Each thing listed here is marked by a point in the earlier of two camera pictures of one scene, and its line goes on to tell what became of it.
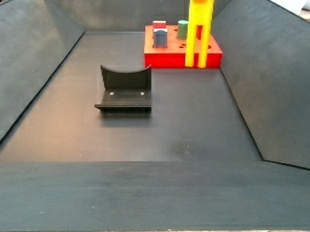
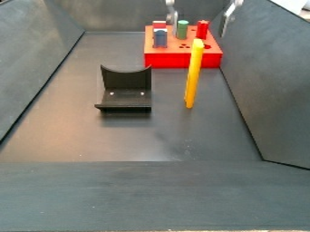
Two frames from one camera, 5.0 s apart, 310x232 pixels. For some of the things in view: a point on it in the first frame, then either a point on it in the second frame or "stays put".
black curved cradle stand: [127, 90] stays put
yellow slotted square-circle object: [200, 12] -> [193, 72]
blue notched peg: [160, 39] stays put
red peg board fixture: [172, 56] stays put
